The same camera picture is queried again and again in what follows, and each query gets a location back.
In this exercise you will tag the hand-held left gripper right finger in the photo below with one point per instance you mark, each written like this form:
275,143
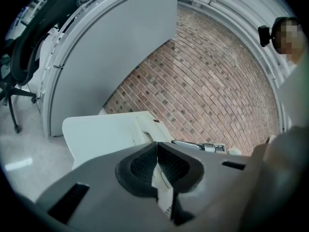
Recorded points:
217,185

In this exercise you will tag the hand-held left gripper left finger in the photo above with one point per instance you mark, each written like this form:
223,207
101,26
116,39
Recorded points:
103,202

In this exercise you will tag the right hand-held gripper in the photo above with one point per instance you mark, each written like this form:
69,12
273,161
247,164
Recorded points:
214,148

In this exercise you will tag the white desk telephone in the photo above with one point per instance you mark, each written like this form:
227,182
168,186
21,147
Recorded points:
147,127

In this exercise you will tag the white desk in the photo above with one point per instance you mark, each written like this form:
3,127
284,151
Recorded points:
96,134

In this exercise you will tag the black office chair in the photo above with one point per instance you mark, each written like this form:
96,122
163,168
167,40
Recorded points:
26,52

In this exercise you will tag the white shade brass lamp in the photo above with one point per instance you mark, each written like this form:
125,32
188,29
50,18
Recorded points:
272,139

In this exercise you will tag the grey cabinet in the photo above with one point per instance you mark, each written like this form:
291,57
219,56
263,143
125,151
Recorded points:
116,57

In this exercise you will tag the person's beige sweater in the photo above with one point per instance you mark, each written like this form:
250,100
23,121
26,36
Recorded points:
297,93

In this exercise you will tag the person's head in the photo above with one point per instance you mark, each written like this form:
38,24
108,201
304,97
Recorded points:
289,40

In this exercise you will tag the teal item on chair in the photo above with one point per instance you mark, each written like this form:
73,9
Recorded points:
5,65

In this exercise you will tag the black head camera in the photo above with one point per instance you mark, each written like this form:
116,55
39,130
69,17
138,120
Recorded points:
265,35

